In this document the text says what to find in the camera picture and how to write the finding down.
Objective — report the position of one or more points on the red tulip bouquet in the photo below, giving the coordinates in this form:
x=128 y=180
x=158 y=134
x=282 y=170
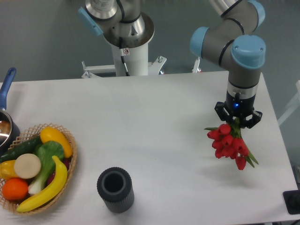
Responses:
x=228 y=143

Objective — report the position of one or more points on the green bok choy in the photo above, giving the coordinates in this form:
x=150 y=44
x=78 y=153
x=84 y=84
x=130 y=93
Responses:
x=45 y=152

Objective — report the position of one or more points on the orange fruit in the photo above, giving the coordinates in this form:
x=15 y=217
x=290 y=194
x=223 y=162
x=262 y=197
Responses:
x=15 y=189

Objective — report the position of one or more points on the black device at edge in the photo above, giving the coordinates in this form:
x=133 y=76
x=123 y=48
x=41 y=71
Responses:
x=292 y=201

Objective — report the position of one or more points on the yellow banana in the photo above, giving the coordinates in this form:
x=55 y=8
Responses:
x=49 y=192

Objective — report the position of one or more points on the white frame at right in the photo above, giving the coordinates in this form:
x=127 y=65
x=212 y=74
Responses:
x=291 y=106

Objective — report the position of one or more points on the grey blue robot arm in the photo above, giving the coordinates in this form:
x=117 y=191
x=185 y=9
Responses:
x=231 y=45

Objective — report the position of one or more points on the blue handled saucepan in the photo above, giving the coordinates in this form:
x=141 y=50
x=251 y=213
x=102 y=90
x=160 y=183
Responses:
x=9 y=131

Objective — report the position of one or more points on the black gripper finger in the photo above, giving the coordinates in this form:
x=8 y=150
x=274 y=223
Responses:
x=223 y=112
x=251 y=120

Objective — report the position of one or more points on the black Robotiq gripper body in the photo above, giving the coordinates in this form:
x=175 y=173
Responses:
x=240 y=107

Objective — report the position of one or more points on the dark grey ribbed vase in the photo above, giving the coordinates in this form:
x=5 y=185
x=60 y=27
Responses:
x=115 y=187

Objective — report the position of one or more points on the yellow bell pepper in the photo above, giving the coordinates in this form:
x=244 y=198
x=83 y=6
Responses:
x=7 y=170

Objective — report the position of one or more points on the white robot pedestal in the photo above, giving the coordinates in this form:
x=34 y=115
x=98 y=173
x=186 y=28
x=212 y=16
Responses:
x=129 y=44

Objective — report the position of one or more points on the woven wicker basket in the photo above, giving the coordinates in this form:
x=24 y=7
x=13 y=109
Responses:
x=28 y=134

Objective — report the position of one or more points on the beige round disc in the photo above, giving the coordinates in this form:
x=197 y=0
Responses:
x=27 y=166

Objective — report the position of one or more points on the red fruit in basket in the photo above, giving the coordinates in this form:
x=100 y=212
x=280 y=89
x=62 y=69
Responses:
x=66 y=163

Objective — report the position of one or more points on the green cucumber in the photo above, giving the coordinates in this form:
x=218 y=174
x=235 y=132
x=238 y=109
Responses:
x=20 y=149

